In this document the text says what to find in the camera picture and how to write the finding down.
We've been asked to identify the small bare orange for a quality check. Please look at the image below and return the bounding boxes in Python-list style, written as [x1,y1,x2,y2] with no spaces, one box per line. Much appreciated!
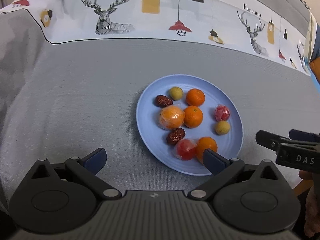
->
[186,88,206,106]

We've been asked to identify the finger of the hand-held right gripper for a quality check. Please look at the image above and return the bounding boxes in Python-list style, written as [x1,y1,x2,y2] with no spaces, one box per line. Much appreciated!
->
[255,130,283,156]
[289,129,320,143]

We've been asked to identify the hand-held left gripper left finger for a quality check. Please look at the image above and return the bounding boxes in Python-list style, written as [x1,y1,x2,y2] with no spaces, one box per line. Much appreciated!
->
[26,148,122,201]

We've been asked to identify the person's right hand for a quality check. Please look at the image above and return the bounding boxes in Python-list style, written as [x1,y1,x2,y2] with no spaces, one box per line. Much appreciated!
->
[299,171,320,238]

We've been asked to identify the large bare orange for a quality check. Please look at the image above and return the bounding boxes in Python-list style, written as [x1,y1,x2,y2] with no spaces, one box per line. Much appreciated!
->
[184,105,204,128]

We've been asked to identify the plastic-wrapped red fruit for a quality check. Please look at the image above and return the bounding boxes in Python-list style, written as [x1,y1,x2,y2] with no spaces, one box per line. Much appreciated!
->
[173,139,198,161]

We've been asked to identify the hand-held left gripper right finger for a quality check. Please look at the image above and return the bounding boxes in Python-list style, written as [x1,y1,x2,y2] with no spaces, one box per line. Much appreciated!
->
[187,148,285,201]

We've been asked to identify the blue round plate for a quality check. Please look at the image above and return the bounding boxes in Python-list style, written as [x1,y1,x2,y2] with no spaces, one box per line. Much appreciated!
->
[136,74,244,176]

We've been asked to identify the yellow-brown longan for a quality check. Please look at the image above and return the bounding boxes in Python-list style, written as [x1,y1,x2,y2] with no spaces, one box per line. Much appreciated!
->
[215,120,231,136]
[169,86,184,100]

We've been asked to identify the dried red date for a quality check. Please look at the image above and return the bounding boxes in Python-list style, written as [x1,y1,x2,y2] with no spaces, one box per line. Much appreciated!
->
[155,95,173,108]
[166,128,186,145]

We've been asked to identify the plastic-wrapped pink fruit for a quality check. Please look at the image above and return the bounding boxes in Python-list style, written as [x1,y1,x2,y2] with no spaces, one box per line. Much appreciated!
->
[214,104,231,122]

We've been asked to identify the grey headboard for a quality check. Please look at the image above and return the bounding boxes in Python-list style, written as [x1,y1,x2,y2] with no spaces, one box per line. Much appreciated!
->
[282,0,313,35]

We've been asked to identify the plastic-wrapped orange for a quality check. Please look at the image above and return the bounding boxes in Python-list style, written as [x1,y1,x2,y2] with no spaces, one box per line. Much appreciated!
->
[196,136,218,164]
[157,105,185,131]

